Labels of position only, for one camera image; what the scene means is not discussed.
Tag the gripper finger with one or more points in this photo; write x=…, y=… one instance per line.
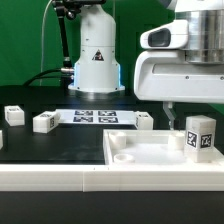
x=170, y=113

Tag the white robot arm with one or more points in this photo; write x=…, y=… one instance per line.
x=182, y=61

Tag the white square tabletop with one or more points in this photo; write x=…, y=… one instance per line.
x=148, y=148

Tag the white sheet with tags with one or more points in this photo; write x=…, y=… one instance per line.
x=97, y=117

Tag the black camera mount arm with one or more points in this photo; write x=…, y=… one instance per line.
x=69, y=9

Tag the white boundary wall frame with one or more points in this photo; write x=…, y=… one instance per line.
x=90, y=178

